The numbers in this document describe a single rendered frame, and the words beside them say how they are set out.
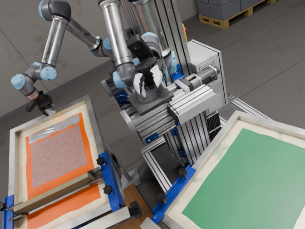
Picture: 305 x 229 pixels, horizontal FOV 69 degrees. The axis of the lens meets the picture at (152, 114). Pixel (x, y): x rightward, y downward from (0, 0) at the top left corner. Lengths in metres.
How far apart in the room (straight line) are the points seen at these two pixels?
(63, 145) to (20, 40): 3.60
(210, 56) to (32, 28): 3.81
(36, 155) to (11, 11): 3.55
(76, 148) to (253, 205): 1.00
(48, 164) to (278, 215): 1.22
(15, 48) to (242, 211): 4.56
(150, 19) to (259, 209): 0.96
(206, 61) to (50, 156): 1.16
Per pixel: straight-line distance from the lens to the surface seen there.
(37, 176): 1.51
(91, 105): 1.52
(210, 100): 1.33
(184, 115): 1.27
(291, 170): 1.26
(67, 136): 1.52
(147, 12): 1.07
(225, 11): 4.84
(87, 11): 4.87
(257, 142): 1.34
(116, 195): 1.16
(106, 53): 1.68
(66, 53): 4.97
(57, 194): 1.29
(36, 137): 1.65
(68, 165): 1.42
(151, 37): 0.86
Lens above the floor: 2.00
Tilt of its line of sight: 39 degrees down
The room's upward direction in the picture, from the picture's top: 24 degrees counter-clockwise
